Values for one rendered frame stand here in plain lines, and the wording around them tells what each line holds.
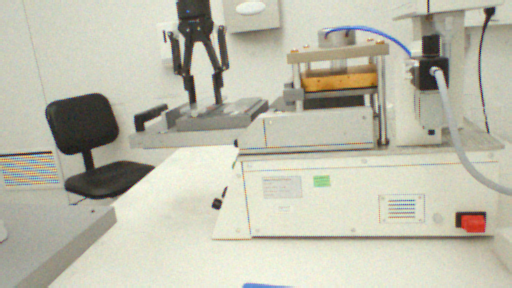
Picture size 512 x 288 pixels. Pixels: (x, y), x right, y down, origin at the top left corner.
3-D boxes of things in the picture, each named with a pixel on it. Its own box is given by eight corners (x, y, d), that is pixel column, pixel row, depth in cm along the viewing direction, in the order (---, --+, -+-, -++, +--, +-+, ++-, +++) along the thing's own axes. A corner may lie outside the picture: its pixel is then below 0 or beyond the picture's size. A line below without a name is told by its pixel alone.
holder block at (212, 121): (269, 109, 100) (268, 99, 99) (252, 127, 81) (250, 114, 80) (207, 113, 104) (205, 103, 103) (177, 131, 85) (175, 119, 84)
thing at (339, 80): (377, 80, 93) (375, 39, 90) (387, 94, 72) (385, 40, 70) (303, 86, 97) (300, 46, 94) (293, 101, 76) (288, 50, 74)
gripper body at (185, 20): (216, -2, 90) (220, 40, 92) (181, 3, 92) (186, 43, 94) (205, -5, 82) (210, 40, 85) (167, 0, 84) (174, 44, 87)
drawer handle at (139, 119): (170, 118, 103) (168, 102, 103) (143, 131, 89) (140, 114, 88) (163, 118, 104) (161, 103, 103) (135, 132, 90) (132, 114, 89)
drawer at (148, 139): (278, 122, 101) (275, 92, 99) (261, 145, 81) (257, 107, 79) (171, 129, 108) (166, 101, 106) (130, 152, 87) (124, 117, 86)
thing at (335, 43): (405, 76, 94) (404, 20, 91) (433, 96, 65) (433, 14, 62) (303, 84, 100) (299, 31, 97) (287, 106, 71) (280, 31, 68)
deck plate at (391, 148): (450, 110, 98) (450, 106, 97) (504, 149, 65) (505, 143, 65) (269, 122, 108) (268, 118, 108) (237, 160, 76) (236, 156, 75)
